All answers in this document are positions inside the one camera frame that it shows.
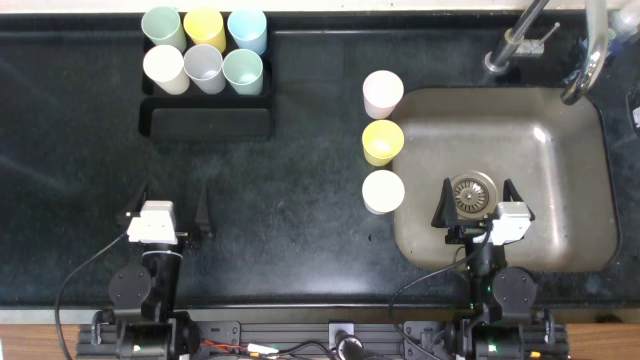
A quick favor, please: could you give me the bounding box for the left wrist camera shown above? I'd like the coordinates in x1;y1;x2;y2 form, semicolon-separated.
126;200;180;245

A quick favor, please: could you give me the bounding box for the black tray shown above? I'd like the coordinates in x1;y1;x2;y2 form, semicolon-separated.
138;9;275;141

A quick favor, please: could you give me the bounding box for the steel sink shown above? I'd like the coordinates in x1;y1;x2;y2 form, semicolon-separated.
392;87;621;274

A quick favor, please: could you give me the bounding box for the grey cup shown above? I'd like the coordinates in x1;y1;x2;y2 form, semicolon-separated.
183;43;227;95

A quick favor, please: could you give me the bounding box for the blue cup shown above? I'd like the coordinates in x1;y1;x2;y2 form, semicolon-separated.
226;8;268;56

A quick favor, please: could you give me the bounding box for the yellow cup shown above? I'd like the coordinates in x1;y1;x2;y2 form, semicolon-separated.
182;6;227;54
361;119;406;167

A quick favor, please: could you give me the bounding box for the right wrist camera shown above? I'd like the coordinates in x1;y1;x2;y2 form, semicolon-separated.
487;201;533;246

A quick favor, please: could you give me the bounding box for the green cup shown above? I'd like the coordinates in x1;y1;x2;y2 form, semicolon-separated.
140;5;188;53
222;48;265;97

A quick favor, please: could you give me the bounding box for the blue soap bottle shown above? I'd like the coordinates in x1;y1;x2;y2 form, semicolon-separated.
580;2;640;61

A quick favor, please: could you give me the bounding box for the black cable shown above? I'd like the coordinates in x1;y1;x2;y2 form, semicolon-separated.
388;219;496;360
53;230;130;360

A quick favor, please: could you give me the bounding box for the steel tap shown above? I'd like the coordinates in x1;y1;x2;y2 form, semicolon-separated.
481;0;612;107

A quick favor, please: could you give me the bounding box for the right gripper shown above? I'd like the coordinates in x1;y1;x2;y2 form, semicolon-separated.
431;177;525;246

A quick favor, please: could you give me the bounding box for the white cup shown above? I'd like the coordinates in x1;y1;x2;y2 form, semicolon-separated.
361;169;406;216
142;44;191;96

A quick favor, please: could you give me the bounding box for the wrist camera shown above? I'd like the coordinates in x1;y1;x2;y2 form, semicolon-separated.
487;201;533;246
126;200;180;245

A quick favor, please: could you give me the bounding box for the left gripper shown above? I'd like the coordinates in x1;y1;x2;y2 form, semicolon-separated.
116;182;215;240

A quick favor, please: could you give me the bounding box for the pink cup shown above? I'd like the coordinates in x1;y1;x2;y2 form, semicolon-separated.
362;69;405;120

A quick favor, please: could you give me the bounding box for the mounting rail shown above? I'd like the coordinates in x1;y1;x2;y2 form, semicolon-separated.
74;319;571;360

